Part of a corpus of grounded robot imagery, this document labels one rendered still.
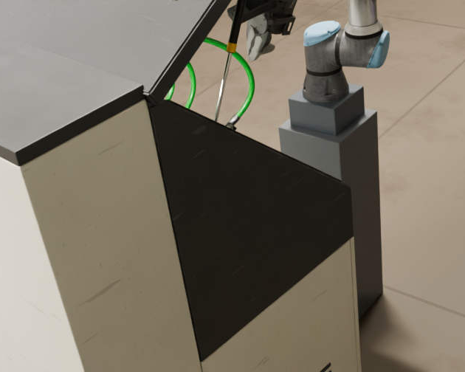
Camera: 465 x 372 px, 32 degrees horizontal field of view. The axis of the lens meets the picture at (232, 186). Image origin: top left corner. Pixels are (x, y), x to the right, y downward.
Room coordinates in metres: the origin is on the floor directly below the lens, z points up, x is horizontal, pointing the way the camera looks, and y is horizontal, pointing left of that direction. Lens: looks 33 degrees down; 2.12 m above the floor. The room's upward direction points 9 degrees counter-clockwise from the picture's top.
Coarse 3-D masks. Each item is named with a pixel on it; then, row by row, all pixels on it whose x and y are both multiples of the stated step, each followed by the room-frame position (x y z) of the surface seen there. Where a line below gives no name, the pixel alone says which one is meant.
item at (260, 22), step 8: (280, 0) 1.85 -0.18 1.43; (288, 0) 1.86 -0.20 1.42; (296, 0) 1.90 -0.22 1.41; (272, 8) 1.88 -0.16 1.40; (280, 8) 1.89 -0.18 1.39; (288, 8) 1.89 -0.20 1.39; (256, 16) 1.90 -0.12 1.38; (264, 16) 1.87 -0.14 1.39; (272, 16) 1.87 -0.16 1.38; (280, 16) 1.88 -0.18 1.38; (288, 16) 1.89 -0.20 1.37; (256, 24) 1.90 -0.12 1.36; (264, 24) 1.87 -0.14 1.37; (272, 24) 1.87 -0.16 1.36; (280, 24) 1.89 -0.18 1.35; (288, 24) 1.90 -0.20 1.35; (264, 32) 1.86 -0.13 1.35; (272, 32) 1.89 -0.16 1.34; (280, 32) 1.90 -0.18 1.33; (288, 32) 1.90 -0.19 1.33
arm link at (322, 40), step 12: (324, 24) 2.39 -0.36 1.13; (336, 24) 2.36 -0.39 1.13; (312, 36) 2.33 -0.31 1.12; (324, 36) 2.32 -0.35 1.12; (336, 36) 2.32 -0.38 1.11; (312, 48) 2.33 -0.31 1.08; (324, 48) 2.31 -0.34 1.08; (336, 48) 2.30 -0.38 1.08; (312, 60) 2.33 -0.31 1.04; (324, 60) 2.32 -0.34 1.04; (336, 60) 2.30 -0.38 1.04
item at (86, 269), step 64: (0, 64) 1.54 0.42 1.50; (64, 64) 1.49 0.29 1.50; (0, 128) 1.25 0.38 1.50; (64, 128) 1.23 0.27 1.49; (128, 128) 1.31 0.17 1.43; (0, 192) 1.24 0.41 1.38; (64, 192) 1.21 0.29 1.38; (128, 192) 1.29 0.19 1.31; (0, 256) 1.31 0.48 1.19; (64, 256) 1.18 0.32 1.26; (128, 256) 1.27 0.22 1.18; (0, 320) 1.41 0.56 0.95; (64, 320) 1.17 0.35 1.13; (128, 320) 1.24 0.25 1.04
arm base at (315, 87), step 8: (312, 72) 2.34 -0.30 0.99; (320, 72) 2.32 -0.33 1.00; (328, 72) 2.32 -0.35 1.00; (336, 72) 2.33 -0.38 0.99; (304, 80) 2.38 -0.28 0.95; (312, 80) 2.34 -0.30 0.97; (320, 80) 2.32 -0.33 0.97; (328, 80) 2.32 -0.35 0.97; (336, 80) 2.32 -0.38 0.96; (344, 80) 2.34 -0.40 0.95; (304, 88) 2.38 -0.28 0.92; (312, 88) 2.33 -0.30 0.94; (320, 88) 2.31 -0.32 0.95; (328, 88) 2.32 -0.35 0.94; (336, 88) 2.31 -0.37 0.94; (344, 88) 2.33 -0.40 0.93; (304, 96) 2.36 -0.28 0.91; (312, 96) 2.32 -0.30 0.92; (320, 96) 2.31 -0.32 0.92; (328, 96) 2.30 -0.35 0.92; (336, 96) 2.30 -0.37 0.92; (344, 96) 2.32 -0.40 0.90
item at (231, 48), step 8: (240, 0) 1.56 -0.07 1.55; (240, 8) 1.55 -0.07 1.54; (240, 16) 1.55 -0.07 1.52; (232, 24) 1.55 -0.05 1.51; (240, 24) 1.55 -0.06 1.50; (232, 32) 1.54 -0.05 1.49; (232, 40) 1.54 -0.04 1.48; (232, 48) 1.53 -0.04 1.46; (224, 72) 1.52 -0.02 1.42; (224, 80) 1.52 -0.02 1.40; (216, 112) 1.50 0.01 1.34; (216, 120) 1.50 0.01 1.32
